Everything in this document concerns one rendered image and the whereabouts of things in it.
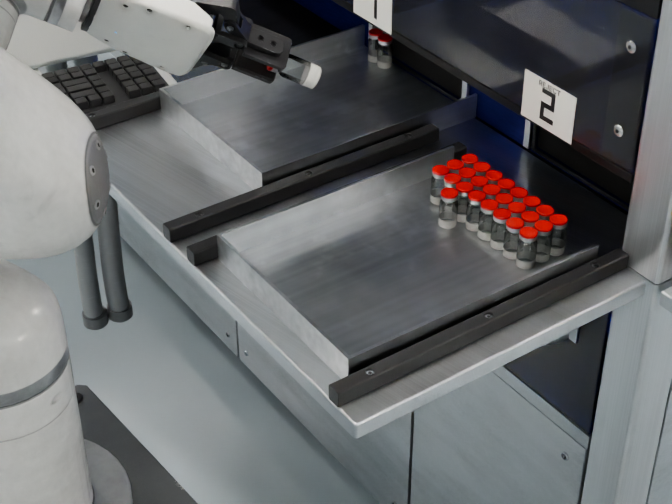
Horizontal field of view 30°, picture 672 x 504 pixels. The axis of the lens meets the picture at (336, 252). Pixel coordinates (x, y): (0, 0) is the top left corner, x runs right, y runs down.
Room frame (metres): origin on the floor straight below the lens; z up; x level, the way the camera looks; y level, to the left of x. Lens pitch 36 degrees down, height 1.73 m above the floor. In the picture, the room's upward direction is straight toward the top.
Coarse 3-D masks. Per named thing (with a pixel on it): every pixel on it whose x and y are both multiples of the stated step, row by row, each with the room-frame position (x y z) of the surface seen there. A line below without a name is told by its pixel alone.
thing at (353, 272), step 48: (336, 192) 1.24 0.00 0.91; (384, 192) 1.28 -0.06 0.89; (240, 240) 1.17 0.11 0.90; (288, 240) 1.19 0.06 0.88; (336, 240) 1.19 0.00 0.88; (384, 240) 1.19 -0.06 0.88; (432, 240) 1.19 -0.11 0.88; (480, 240) 1.19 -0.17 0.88; (288, 288) 1.10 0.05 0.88; (336, 288) 1.10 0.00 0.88; (384, 288) 1.10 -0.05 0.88; (432, 288) 1.10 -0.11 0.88; (480, 288) 1.10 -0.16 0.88; (528, 288) 1.07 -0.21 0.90; (336, 336) 1.01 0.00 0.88; (384, 336) 1.01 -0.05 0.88
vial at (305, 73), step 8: (296, 56) 1.01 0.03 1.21; (288, 64) 1.00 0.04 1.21; (296, 64) 1.00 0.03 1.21; (304, 64) 1.00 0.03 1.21; (312, 64) 1.01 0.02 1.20; (280, 72) 1.00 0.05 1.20; (288, 72) 1.00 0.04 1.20; (296, 72) 1.00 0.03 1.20; (304, 72) 1.00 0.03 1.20; (312, 72) 1.00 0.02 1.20; (320, 72) 1.00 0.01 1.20; (296, 80) 1.00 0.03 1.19; (304, 80) 1.00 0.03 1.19; (312, 80) 1.00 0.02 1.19; (312, 88) 1.00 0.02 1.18
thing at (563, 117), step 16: (528, 80) 1.29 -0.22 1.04; (544, 80) 1.27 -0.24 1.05; (528, 96) 1.28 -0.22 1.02; (544, 96) 1.26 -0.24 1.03; (560, 96) 1.24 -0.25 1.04; (528, 112) 1.28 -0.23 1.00; (544, 112) 1.26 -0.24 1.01; (560, 112) 1.24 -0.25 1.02; (544, 128) 1.26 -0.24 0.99; (560, 128) 1.24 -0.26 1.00
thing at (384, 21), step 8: (360, 0) 1.56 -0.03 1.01; (368, 0) 1.54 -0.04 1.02; (384, 0) 1.51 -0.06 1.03; (360, 8) 1.56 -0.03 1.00; (368, 8) 1.54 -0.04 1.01; (384, 8) 1.51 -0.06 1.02; (368, 16) 1.54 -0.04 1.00; (384, 16) 1.51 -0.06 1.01; (376, 24) 1.53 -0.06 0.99; (384, 24) 1.51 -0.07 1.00
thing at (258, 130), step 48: (336, 48) 1.66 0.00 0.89; (192, 96) 1.52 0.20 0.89; (240, 96) 1.53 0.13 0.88; (288, 96) 1.53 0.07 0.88; (336, 96) 1.53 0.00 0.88; (384, 96) 1.53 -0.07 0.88; (432, 96) 1.53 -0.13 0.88; (240, 144) 1.40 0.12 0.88; (288, 144) 1.40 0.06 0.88; (336, 144) 1.35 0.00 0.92
